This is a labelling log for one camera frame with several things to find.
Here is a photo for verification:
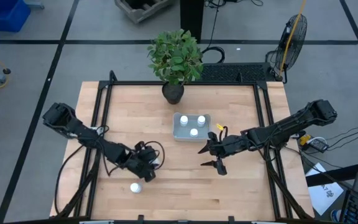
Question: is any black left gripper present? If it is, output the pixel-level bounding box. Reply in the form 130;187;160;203
124;141;161;183

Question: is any black power adapter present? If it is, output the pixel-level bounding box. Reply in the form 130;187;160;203
308;138;329;154

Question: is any black square column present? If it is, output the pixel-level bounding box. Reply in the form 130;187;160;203
180;0;205;43

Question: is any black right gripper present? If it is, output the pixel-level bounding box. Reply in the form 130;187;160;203
198;131;249;176

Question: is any black floor bar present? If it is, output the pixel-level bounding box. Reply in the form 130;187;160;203
305;159;358;187

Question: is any black coiled floor cable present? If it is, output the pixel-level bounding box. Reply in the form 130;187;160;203
201;45;226;65

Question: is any blue plastic bin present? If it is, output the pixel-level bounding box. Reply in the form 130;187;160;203
0;0;32;33

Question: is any black plant pot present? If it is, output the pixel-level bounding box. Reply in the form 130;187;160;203
162;81;185;105

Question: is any white rectangular basket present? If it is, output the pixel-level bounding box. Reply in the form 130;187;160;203
172;112;213;142

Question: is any black metal table frame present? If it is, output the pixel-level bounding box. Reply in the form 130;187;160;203
50;70;315;224

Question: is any black perforated box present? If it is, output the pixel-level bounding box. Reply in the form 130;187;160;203
201;63;273;83

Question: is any white paper sheet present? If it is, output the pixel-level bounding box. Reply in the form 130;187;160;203
305;162;344;216

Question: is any green leafy plant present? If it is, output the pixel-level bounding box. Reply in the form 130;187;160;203
147;29;204;85

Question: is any grey moulded pallet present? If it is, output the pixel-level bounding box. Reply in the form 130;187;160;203
114;0;174;25

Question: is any long yellow hanging cable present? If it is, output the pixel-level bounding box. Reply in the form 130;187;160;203
278;0;307;78

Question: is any black standing fan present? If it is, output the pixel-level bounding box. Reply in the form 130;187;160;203
265;14;308;84

